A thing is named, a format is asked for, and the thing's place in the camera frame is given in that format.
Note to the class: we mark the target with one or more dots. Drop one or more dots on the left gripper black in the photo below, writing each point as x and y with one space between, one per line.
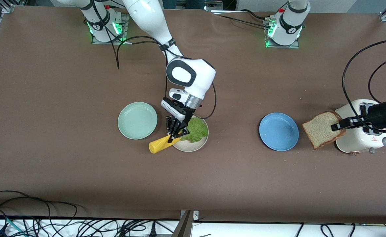
378 115

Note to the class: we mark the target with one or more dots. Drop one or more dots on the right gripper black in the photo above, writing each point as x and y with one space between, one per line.
188 114

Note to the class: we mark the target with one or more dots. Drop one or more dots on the green lettuce leaf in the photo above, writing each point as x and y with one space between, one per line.
198 130

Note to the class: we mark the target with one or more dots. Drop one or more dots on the yellow mustard squeeze bottle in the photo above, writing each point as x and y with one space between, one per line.
158 146

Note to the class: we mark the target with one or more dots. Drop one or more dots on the brown bread slice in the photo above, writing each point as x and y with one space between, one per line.
321 130

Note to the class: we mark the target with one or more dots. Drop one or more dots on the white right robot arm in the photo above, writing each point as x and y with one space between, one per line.
193 75

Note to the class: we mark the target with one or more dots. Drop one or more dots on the beige plate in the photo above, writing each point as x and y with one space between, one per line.
193 146

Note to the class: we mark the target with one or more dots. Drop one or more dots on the light green plate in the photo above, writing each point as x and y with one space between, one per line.
137 120

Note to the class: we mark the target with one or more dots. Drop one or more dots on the blue plate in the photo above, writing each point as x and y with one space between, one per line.
278 131

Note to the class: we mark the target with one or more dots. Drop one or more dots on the cream white toaster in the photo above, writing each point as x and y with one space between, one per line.
360 143

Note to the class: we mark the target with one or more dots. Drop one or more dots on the aluminium beam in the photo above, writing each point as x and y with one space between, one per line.
183 227

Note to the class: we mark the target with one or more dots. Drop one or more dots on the black power plug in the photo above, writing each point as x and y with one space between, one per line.
152 229

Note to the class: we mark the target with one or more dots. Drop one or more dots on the small metal bracket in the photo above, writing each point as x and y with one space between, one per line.
195 214

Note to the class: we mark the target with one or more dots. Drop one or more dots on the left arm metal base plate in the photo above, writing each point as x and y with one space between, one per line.
295 46

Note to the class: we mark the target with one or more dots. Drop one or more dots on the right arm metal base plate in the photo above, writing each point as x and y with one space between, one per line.
125 29

